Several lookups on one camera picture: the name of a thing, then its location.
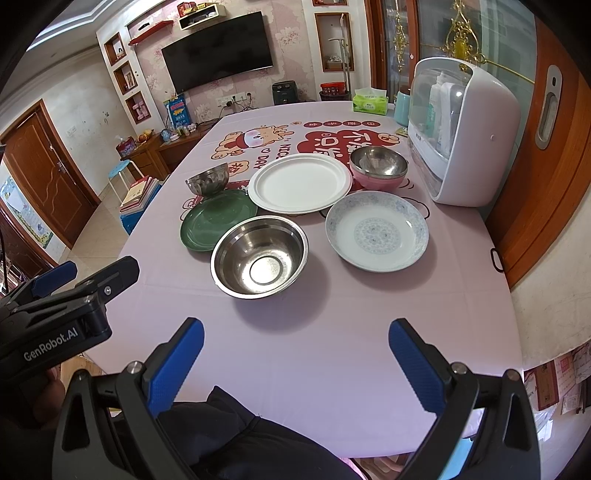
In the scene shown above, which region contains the light blue round stool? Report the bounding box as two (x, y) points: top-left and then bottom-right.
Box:
(107, 159), (144, 202)

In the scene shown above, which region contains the green plate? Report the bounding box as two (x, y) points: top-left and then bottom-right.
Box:
(179, 190), (257, 253)

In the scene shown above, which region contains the blue plastic stool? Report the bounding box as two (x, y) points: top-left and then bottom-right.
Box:
(119, 210), (144, 235)

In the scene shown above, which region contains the blue snack box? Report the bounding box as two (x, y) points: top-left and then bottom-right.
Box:
(163, 94), (192, 129)

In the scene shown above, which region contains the stack of books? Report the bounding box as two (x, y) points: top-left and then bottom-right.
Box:
(119, 176), (162, 215)

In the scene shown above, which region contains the white dish sterilizer box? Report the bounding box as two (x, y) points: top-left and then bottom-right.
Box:
(408, 57), (521, 207)

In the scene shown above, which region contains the small steel bowl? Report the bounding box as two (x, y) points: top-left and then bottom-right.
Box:
(185, 163), (229, 198)

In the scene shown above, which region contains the white paper plate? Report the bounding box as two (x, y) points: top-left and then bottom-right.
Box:
(247, 153), (353, 215)

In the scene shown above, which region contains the large steel bowl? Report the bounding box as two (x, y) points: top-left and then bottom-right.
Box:
(211, 215), (310, 300)

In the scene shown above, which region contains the pink printed tablecloth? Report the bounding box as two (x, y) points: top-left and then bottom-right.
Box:
(89, 102), (523, 457)

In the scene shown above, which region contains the green tissue box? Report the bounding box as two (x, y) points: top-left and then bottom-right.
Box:
(352, 87), (389, 116)

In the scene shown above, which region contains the black television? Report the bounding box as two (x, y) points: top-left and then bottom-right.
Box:
(161, 12), (273, 93)

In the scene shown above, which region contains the brown wooden door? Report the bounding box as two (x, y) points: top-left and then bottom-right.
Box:
(1, 100), (100, 248)

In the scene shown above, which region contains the black speaker box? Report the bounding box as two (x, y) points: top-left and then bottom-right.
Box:
(271, 80), (300, 105)

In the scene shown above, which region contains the wooden low cabinet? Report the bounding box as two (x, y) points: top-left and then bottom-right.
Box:
(129, 120), (217, 180)

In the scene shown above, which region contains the pink steel-lined bowl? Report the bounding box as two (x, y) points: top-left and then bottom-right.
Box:
(349, 146), (409, 192)

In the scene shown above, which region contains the blue patterned porcelain plate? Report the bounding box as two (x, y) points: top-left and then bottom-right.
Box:
(325, 191), (430, 273)

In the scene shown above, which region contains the teal cup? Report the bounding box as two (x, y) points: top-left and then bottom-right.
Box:
(394, 87), (411, 127)

